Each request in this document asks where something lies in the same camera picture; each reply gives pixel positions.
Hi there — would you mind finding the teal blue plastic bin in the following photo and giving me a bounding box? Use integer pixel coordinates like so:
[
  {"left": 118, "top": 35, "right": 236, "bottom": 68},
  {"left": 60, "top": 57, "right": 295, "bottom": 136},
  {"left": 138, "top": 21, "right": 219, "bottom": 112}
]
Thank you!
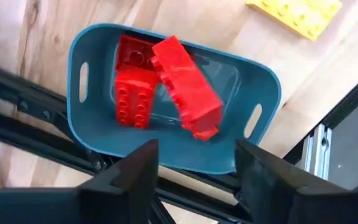
[{"left": 67, "top": 22, "right": 282, "bottom": 175}]

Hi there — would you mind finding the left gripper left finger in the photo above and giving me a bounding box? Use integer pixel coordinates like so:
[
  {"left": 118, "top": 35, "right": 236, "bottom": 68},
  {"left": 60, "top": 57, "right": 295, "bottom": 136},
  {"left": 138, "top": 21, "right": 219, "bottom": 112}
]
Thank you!
[{"left": 76, "top": 139, "right": 160, "bottom": 224}]

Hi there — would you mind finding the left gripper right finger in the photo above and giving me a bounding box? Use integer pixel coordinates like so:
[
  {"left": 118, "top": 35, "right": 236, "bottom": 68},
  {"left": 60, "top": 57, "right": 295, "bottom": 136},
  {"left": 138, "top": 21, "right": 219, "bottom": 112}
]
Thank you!
[{"left": 235, "top": 139, "right": 338, "bottom": 224}]

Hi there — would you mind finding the silver frame bracket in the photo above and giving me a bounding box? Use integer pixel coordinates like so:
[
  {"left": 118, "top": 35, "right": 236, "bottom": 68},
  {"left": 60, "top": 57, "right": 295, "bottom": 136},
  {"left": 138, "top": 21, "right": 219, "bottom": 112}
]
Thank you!
[{"left": 301, "top": 123, "right": 334, "bottom": 181}]

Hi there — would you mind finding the yellow toy block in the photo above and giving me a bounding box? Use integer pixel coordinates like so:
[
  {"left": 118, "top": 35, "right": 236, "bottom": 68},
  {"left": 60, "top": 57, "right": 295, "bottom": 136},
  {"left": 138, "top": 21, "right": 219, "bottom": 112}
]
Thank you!
[{"left": 246, "top": 0, "right": 344, "bottom": 42}]

